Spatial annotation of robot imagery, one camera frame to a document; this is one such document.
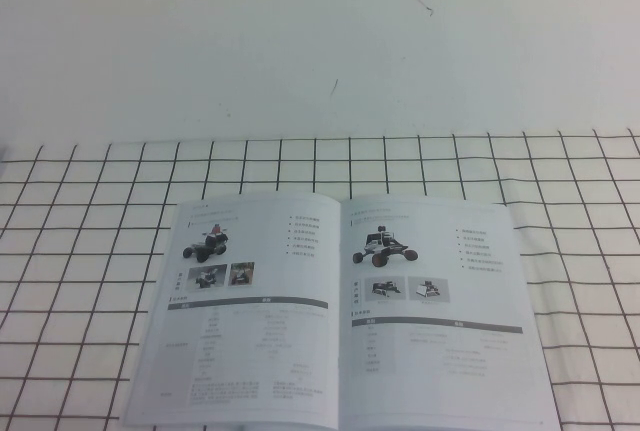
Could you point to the AgileX robotics catalogue book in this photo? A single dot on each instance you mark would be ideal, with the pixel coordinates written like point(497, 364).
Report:
point(325, 326)

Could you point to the white black-grid tablecloth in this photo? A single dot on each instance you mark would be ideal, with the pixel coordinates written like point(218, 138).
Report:
point(75, 251)

